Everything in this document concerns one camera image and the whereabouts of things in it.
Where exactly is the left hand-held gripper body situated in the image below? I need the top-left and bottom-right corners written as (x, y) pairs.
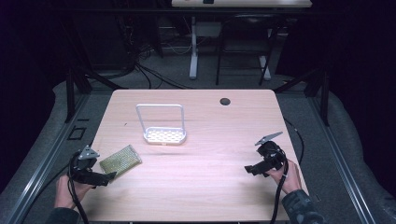
top-left (69, 145), bottom-right (108, 188)

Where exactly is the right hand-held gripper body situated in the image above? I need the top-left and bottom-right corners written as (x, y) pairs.
top-left (253, 131), bottom-right (288, 175)

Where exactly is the person's right hand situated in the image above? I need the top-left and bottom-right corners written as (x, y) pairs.
top-left (265, 158), bottom-right (304, 196)

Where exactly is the person's left hand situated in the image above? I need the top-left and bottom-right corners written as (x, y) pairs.
top-left (53, 174), bottom-right (95, 210)

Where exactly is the green scouring pad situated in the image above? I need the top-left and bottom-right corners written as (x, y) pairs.
top-left (99, 144), bottom-right (143, 180)

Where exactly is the black chair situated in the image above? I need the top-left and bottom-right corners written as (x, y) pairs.
top-left (215, 13), bottom-right (280, 87)

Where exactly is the white standing desk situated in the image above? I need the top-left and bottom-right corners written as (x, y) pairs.
top-left (170, 0), bottom-right (313, 80)

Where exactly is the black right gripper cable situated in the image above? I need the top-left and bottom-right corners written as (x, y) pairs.
top-left (268, 153), bottom-right (290, 224)

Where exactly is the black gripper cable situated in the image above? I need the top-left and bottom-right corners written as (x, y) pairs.
top-left (66, 152), bottom-right (91, 224)
top-left (268, 153), bottom-right (290, 224)

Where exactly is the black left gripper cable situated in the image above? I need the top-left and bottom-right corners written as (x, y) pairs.
top-left (66, 152), bottom-right (91, 224)

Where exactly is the black cable beside table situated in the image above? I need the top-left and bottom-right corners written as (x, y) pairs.
top-left (282, 117), bottom-right (305, 166)

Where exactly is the aluminium floor rail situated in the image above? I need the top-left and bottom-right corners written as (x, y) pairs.
top-left (306, 94), bottom-right (379, 224)
top-left (6, 92), bottom-right (92, 224)

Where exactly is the white rack with handle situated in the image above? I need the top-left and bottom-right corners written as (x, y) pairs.
top-left (134, 103), bottom-right (188, 147)

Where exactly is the black frame strut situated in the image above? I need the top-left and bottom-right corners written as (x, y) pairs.
top-left (64, 66), bottom-right (94, 124)
top-left (274, 66), bottom-right (331, 127)

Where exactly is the bundle of floor cables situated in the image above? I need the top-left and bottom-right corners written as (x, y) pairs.
top-left (102, 15), bottom-right (200, 91)

